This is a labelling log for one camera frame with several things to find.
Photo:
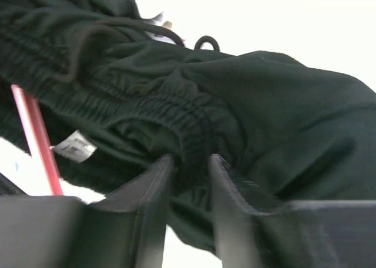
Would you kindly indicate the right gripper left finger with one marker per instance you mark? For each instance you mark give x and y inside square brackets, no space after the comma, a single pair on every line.
[126,229]

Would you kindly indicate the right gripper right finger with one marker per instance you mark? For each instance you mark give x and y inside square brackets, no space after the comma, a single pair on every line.
[253,229]

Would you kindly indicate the black shorts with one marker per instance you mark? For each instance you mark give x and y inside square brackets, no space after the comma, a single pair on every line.
[136,93]

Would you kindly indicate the pink plastic hanger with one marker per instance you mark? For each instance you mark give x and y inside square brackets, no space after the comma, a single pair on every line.
[37,137]

